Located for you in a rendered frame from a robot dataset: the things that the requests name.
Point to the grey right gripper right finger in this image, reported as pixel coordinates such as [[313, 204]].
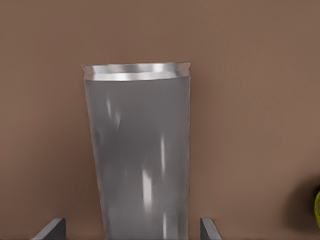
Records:
[[208, 231]]

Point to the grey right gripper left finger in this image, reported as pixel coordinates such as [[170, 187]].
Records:
[[53, 231]]

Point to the yellow-green tennis ball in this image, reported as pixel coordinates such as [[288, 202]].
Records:
[[317, 208]]

